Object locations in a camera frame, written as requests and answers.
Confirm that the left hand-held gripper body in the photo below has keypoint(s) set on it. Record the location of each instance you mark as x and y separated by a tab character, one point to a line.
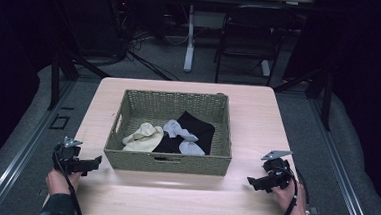
67	156

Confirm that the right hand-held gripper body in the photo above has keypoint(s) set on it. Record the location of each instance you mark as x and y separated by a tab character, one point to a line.
277	173

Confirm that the cream sock pair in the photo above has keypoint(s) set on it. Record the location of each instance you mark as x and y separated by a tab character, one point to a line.
146	137

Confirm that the light grey sock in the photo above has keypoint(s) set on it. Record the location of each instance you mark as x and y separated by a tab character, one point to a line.
191	148
178	130

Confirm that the black cloth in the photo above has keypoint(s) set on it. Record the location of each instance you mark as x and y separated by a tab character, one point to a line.
200	128

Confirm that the green woven basket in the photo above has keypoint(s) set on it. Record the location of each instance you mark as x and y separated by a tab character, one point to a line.
165	102

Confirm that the person's left hand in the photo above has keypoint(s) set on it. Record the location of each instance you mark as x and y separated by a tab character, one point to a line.
59	181

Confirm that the person's right hand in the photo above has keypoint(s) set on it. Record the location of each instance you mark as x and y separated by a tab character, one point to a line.
291	204

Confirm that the black metal stand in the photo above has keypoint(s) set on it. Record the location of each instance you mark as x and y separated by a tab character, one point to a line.
326	95
55	79

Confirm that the black chair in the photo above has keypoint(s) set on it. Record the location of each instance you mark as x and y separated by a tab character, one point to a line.
253	34

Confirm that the white desk leg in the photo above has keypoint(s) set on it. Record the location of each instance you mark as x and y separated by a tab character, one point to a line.
190	44

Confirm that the black floor socket frame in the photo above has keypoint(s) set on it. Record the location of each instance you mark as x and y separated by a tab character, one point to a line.
59	122

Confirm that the aluminium floor rail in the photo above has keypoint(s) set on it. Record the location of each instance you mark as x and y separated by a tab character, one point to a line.
22	150
338	170

